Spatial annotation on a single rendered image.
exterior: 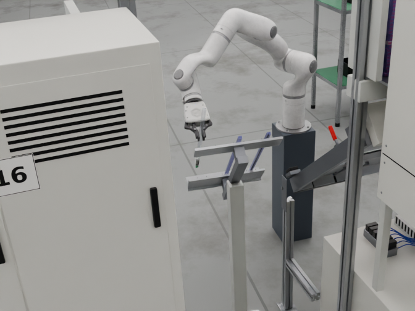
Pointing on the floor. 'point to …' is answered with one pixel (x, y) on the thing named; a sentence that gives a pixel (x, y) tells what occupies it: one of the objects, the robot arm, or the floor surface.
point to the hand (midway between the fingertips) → (200, 135)
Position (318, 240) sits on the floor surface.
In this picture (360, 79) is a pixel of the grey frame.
